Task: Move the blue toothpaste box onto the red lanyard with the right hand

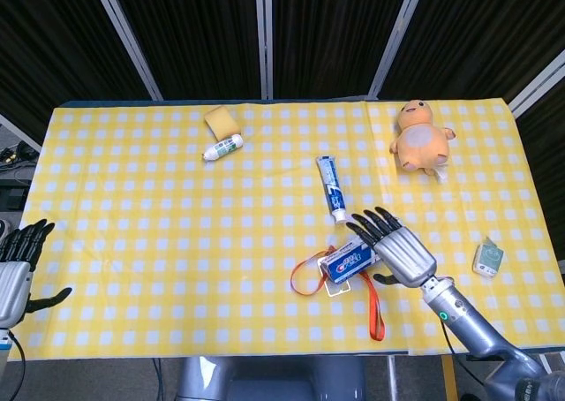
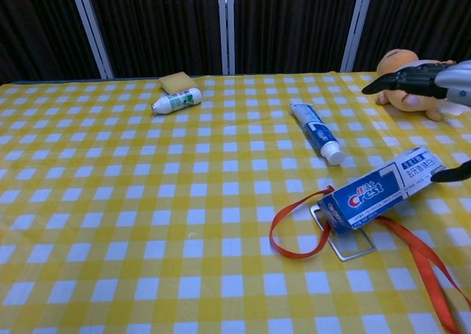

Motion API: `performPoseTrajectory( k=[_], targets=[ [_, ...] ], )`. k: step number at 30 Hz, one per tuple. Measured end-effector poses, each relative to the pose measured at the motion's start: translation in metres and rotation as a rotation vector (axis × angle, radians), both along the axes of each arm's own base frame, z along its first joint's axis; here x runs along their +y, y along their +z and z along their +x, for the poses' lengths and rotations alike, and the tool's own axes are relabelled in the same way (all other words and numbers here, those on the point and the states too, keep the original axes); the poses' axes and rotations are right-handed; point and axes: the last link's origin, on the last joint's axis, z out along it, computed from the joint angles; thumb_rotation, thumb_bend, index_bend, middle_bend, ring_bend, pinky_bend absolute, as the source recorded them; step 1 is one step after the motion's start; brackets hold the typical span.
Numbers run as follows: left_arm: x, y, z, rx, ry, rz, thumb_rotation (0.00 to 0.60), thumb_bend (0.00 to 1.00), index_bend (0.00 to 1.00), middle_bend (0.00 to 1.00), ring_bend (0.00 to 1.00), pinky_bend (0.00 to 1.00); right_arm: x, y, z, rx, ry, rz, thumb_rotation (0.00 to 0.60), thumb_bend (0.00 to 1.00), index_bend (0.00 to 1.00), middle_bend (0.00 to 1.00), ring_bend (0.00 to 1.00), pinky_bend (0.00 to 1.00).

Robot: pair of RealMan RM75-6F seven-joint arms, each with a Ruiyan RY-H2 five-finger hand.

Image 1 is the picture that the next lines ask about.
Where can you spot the clear badge holder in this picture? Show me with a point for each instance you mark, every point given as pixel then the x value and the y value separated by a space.
pixel 340 289

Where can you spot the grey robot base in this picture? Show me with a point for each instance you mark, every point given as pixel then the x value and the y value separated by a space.
pixel 265 379

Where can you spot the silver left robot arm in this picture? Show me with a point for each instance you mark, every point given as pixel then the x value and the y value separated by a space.
pixel 3 348

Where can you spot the white screen frame post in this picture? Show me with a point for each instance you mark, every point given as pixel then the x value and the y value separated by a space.
pixel 17 131
pixel 538 83
pixel 264 34
pixel 128 34
pixel 395 34

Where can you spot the yellow sponge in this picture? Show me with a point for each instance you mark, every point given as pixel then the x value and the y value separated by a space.
pixel 220 122

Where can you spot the dark fabric screen panel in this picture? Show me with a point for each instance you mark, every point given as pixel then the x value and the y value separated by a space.
pixel 194 30
pixel 53 34
pixel 476 30
pixel 326 30

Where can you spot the white green-label bottle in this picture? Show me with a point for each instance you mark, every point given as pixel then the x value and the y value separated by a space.
pixel 225 147

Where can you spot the yellow white checkered tablecloth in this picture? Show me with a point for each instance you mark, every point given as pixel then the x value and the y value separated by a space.
pixel 154 242

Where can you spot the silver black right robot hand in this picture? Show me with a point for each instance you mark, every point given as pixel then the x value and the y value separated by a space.
pixel 404 255

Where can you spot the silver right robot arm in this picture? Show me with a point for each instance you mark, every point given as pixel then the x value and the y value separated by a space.
pixel 468 326

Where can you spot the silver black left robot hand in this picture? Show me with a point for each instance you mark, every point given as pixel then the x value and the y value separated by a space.
pixel 13 282

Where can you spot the green white tissue pack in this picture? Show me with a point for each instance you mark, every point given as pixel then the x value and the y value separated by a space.
pixel 487 257

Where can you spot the white blue toothpaste tube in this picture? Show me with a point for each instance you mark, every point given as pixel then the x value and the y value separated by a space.
pixel 331 184

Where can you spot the blue toothpaste box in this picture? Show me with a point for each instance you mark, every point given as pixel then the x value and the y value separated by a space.
pixel 348 262

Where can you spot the orange plush toy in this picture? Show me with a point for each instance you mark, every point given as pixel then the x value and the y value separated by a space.
pixel 417 140

